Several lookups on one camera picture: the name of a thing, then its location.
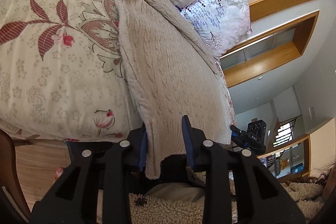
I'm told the beige cable-knit sweater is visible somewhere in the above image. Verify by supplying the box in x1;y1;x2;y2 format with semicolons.
116;0;233;179

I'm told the cream fleece jacket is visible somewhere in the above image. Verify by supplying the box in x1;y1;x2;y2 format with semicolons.
96;165;329;224

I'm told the floral bed quilt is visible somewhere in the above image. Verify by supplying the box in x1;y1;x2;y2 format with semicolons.
1;0;142;141

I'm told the lavender print pillow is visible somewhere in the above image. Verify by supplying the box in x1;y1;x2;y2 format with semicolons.
181;0;252;60

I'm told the wooden headboard frame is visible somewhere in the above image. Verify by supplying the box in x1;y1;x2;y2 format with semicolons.
222;0;319;88

